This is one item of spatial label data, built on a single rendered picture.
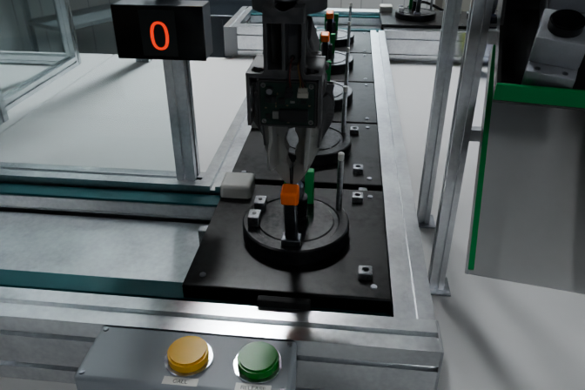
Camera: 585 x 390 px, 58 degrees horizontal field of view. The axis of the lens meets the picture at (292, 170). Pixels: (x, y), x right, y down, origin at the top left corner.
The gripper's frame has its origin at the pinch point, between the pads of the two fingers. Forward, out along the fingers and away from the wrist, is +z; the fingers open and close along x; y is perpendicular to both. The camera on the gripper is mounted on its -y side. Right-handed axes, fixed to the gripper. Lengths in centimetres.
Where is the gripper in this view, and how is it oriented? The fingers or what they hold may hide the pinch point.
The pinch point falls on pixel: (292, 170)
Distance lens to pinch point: 60.6
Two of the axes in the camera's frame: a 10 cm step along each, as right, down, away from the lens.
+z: 0.0, 8.8, 4.8
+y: -1.1, 4.8, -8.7
